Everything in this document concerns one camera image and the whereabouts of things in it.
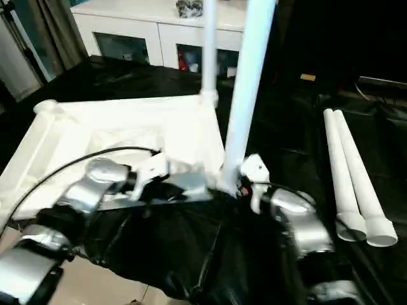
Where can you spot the grey brown curtain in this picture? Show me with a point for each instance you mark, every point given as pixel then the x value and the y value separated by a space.
pixel 60 35

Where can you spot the dark metallic object on cabinet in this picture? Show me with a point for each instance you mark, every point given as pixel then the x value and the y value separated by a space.
pixel 190 8

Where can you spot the small tan label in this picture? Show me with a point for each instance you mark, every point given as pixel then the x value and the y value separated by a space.
pixel 307 77

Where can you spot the black work mat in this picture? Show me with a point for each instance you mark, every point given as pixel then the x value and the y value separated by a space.
pixel 190 254

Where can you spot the white plastic table leg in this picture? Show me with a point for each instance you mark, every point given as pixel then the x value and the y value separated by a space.
pixel 210 47
pixel 335 152
pixel 353 152
pixel 248 79

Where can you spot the white cabinet with glass doors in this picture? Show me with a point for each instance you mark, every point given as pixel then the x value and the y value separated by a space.
pixel 143 25

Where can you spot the black flat panel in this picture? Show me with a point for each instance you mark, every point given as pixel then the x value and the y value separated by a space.
pixel 383 81

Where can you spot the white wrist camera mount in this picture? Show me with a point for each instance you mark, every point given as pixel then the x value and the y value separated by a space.
pixel 152 168
pixel 256 168

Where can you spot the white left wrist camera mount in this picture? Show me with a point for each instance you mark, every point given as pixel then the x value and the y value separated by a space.
pixel 152 168

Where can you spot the white plastic table top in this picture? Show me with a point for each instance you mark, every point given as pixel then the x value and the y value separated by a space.
pixel 95 127

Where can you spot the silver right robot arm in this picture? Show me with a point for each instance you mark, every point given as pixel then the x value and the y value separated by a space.
pixel 299 216

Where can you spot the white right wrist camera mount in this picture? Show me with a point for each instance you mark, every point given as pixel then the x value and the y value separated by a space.
pixel 256 168

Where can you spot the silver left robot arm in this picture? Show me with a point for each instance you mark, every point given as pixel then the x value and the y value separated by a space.
pixel 92 184

